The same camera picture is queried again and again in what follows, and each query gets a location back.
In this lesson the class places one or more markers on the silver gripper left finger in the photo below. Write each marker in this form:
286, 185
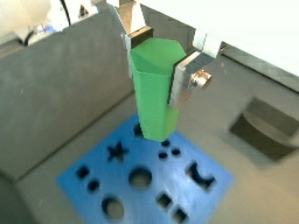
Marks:
135, 31

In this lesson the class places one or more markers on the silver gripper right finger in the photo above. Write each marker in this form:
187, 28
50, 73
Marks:
189, 73

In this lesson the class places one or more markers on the green hexagon prism peg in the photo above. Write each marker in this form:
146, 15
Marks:
153, 60

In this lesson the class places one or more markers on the blue shape sorter board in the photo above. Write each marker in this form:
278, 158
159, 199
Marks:
135, 181

